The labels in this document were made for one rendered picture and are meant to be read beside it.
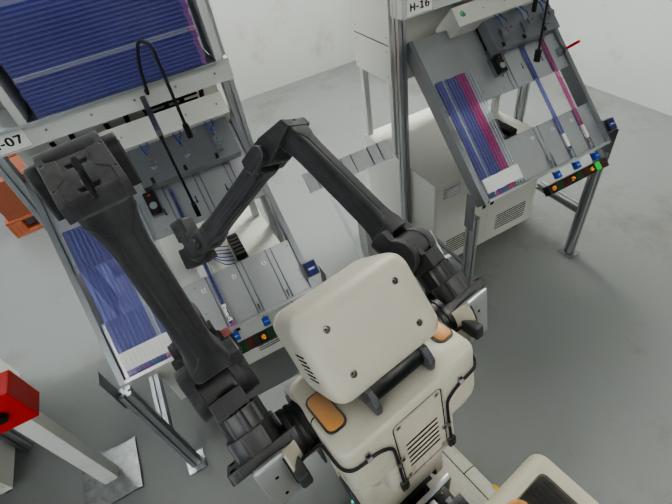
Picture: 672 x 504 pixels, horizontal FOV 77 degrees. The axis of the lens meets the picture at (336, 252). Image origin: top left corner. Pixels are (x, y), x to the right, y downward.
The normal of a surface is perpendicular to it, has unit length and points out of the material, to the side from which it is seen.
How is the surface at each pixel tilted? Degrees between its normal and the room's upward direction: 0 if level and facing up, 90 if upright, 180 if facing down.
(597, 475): 0
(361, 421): 8
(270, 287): 43
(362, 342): 48
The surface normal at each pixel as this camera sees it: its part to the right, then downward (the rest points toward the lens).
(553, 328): -0.15, -0.70
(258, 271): 0.21, -0.13
